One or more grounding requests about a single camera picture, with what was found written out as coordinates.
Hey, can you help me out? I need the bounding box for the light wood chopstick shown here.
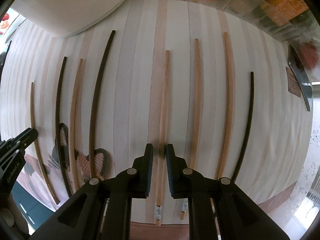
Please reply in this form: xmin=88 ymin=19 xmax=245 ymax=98
xmin=155 ymin=50 xmax=170 ymax=226

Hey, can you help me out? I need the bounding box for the dark smartphone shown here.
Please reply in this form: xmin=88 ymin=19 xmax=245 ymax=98
xmin=288 ymin=45 xmax=313 ymax=112

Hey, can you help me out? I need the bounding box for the black chopstick on mat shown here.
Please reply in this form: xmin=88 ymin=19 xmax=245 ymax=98
xmin=88 ymin=30 xmax=116 ymax=178

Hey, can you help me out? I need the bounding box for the fruit sticker strip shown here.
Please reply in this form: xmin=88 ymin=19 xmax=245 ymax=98
xmin=0 ymin=8 xmax=26 ymax=43

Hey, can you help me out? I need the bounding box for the light wooden chopstick far left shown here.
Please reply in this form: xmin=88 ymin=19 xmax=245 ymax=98
xmin=30 ymin=81 xmax=61 ymax=205

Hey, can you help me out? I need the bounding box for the white utensil holder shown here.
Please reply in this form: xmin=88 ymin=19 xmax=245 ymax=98
xmin=12 ymin=0 xmax=125 ymax=37

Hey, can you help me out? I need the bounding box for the tan wooden chopstick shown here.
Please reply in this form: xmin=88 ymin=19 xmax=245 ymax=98
xmin=179 ymin=38 xmax=203 ymax=221

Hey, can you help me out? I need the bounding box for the light wooden chopstick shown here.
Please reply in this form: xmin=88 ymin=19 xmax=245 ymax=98
xmin=68 ymin=59 xmax=83 ymax=192
xmin=30 ymin=81 xmax=61 ymax=205

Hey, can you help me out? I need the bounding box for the brown wooden chopstick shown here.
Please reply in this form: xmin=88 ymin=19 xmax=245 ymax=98
xmin=215 ymin=32 xmax=235 ymax=178

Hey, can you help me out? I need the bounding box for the thin black chopstick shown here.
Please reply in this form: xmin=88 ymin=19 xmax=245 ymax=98
xmin=231 ymin=71 xmax=254 ymax=182

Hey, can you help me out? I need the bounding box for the brown leather mat label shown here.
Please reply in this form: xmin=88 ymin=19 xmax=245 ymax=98
xmin=286 ymin=67 xmax=301 ymax=98

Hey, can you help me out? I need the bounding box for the dark brown chopstick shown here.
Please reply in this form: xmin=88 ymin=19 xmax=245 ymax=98
xmin=55 ymin=56 xmax=72 ymax=197

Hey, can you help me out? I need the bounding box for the plastic bag with red item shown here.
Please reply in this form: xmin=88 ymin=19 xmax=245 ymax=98
xmin=299 ymin=43 xmax=319 ymax=70

